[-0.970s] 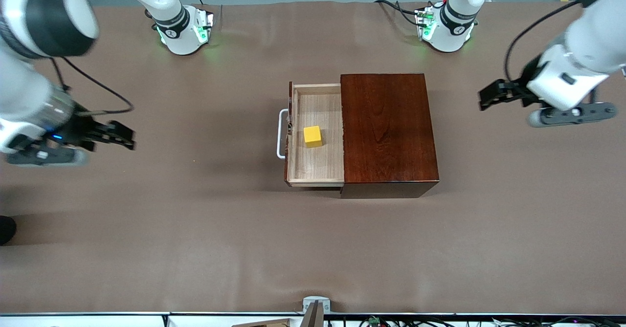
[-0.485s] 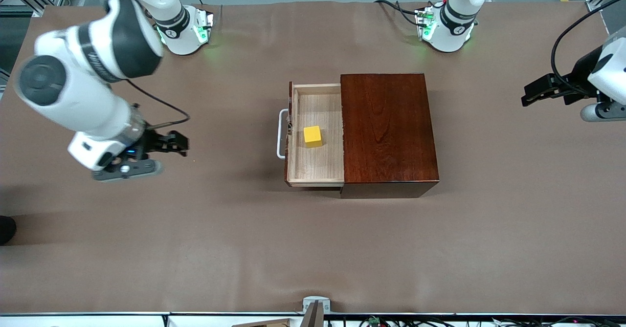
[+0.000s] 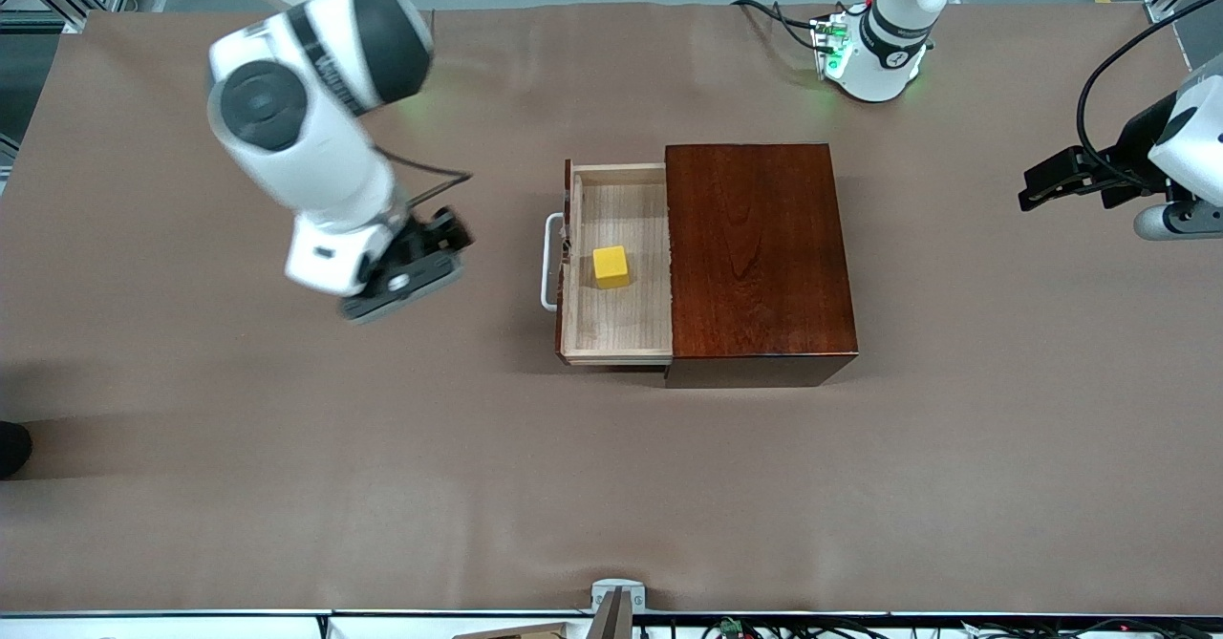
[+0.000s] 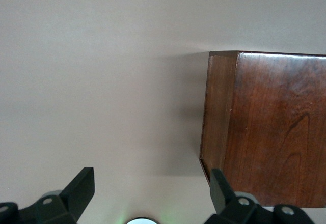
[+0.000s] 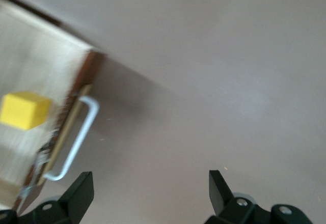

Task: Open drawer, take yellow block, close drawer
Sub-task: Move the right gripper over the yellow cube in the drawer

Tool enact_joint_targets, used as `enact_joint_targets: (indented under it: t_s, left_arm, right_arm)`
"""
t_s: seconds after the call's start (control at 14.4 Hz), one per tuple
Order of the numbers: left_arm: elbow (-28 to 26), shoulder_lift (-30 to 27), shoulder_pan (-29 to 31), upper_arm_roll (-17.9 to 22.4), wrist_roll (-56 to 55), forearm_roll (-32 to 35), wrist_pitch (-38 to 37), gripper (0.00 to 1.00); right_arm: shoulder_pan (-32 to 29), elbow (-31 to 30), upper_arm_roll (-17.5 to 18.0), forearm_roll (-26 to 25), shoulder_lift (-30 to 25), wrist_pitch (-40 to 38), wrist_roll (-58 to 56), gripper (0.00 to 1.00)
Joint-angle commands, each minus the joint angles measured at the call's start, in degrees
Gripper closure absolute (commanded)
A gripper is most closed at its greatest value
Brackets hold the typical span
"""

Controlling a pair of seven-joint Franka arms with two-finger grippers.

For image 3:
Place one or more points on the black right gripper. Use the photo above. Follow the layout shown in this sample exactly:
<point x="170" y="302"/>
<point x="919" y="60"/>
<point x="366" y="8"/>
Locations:
<point x="427" y="237"/>

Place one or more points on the dark red wooden cabinet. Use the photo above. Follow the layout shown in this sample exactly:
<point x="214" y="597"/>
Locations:
<point x="764" y="257"/>

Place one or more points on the yellow cube block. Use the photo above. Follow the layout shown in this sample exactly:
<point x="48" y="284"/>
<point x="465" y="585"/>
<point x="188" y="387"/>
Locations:
<point x="611" y="266"/>

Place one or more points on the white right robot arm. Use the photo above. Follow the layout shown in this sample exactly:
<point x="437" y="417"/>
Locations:
<point x="315" y="161"/>

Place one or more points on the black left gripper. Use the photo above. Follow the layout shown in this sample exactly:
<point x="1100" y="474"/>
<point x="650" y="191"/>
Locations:
<point x="1135" y="140"/>

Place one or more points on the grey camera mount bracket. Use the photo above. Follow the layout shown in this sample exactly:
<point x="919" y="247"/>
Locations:
<point x="618" y="586"/>

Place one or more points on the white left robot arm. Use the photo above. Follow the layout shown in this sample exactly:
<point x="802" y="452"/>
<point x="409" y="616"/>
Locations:
<point x="889" y="47"/>

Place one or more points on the brown table cover mat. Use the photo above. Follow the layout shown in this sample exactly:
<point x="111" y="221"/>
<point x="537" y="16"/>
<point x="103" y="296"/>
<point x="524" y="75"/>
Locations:
<point x="382" y="429"/>

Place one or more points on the white table edge rail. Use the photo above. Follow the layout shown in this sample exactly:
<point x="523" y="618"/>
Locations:
<point x="191" y="625"/>

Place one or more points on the black round object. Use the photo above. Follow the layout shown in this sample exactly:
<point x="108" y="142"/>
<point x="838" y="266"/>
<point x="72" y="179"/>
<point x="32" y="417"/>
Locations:
<point x="11" y="448"/>

